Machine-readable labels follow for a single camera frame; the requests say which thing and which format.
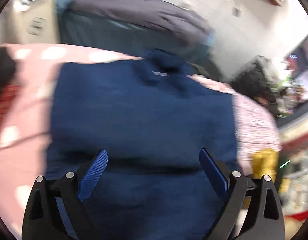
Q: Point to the grey and teal clothes pile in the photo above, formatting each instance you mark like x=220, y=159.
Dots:
x=134, y=26

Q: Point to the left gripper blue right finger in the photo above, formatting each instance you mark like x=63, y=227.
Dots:
x=264, y=218

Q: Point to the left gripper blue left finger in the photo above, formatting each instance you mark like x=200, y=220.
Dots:
x=42, y=218

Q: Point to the navy blue jacket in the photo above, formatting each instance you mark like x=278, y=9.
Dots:
x=152, y=118

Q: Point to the mustard yellow garment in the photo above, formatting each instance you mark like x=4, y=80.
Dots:
x=265, y=162

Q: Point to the pink bed sheet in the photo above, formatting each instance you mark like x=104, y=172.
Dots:
x=24, y=131

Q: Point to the black chair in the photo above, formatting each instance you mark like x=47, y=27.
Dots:
x=257, y=81

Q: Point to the red black patterned garment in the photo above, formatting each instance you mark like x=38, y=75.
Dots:
x=3, y=104

